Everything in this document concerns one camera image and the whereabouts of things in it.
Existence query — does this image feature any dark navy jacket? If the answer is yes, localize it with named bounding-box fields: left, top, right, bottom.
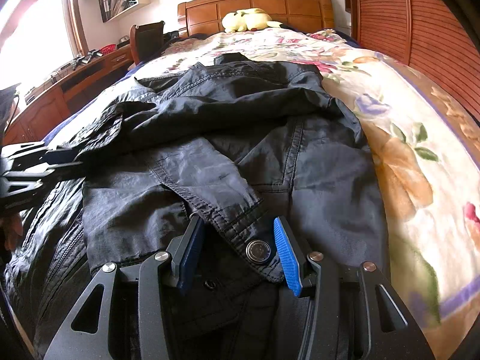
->
left=3, top=54, right=389, bottom=359

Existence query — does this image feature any wooden desk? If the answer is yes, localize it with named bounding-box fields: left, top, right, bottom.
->
left=4, top=46, right=134, bottom=145

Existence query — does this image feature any navy blue bed sheet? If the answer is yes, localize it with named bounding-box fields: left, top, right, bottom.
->
left=43, top=63, right=145, bottom=147

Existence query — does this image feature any window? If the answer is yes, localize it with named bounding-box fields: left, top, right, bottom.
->
left=1, top=0, right=79, bottom=90

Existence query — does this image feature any red bowl on desk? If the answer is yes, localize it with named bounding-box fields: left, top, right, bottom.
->
left=99, top=44, right=116, bottom=55

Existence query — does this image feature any wooden chair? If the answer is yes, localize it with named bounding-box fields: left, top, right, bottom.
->
left=129, top=20, right=165, bottom=65

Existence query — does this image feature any floral bed blanket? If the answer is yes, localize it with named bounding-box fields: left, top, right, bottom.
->
left=45, top=28, right=480, bottom=360

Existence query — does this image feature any yellow plush toy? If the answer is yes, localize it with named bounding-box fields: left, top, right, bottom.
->
left=221, top=8, right=281, bottom=33

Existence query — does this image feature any wooden bed headboard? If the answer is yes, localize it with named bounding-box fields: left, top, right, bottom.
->
left=177, top=0, right=335, bottom=38

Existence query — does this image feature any wooden louvered wardrobe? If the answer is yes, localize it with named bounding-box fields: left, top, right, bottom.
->
left=351, top=0, right=479, bottom=118

